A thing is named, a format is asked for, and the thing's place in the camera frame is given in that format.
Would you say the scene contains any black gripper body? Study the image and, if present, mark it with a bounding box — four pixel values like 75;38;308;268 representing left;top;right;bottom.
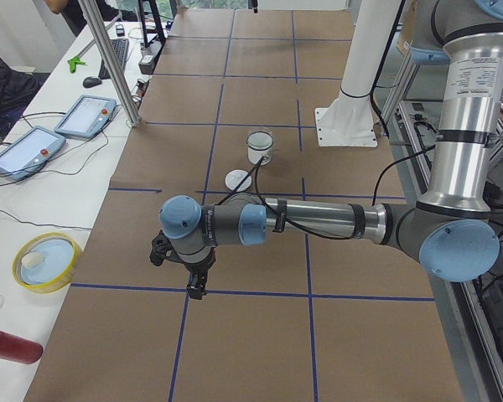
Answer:
184;250;215;276

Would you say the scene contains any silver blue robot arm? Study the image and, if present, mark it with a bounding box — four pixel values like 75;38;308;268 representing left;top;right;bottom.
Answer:
149;1;503;300

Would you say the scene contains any white enamel cup blue rim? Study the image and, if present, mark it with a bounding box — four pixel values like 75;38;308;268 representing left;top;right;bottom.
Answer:
246;144;273;165

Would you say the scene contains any white ceramic lid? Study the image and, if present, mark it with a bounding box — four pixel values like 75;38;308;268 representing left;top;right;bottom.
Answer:
225;169;252;192

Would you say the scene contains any far teach pendant tablet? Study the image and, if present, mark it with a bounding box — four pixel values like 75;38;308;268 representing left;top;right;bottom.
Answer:
54;95;117;139

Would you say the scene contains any teach pendant tablet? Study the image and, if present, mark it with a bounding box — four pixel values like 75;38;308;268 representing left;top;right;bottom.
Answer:
54;95;117;139
0;126;65;181

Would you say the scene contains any red cylinder bottle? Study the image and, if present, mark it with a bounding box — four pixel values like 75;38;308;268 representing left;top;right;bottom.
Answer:
0;331;44;364

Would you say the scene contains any near teach pendant tablet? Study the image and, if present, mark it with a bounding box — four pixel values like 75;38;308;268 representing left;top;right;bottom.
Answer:
0;126;65;181

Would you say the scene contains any black computer mouse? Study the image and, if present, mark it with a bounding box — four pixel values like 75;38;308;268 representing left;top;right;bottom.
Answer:
82;76;102;89

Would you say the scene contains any black keyboard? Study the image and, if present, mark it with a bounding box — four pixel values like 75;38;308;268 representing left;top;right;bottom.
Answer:
97;37;131;80

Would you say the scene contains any green plastic tool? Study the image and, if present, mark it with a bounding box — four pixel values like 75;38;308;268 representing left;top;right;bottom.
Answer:
67;55;86;74

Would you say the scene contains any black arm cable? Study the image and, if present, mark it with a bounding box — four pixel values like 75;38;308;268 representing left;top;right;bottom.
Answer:
215;150;438;241

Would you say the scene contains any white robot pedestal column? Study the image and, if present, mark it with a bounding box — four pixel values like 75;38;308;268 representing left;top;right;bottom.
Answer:
315;0;404;147

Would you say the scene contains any aluminium frame post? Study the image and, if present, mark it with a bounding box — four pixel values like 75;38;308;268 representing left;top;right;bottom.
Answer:
79;0;141;127

